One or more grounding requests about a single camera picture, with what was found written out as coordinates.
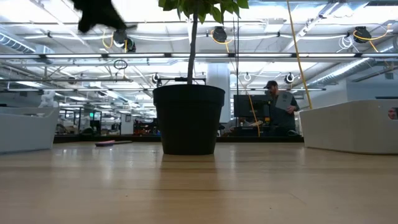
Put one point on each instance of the white robot figure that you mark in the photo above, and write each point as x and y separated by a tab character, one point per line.
48	99

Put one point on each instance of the black monitor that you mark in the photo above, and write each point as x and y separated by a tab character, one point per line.
252	105

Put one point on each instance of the dark pencil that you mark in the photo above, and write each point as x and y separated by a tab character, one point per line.
122	142

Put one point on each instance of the person's cap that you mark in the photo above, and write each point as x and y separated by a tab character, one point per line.
271	83

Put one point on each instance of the blue-purple eraser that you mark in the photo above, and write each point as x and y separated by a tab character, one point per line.
105	145

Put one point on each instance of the green plant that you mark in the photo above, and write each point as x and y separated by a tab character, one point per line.
188	121

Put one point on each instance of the long ceiling light strip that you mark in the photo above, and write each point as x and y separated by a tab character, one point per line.
136	55

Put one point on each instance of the silver ventilation duct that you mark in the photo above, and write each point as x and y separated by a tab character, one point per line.
348	70
18	43

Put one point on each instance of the grey plastic bin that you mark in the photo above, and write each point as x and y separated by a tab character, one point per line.
25	133
342	130

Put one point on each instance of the grey laptop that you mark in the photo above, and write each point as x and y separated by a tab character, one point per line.
283	100

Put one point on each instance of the person's hand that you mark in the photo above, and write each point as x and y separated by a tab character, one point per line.
291	109

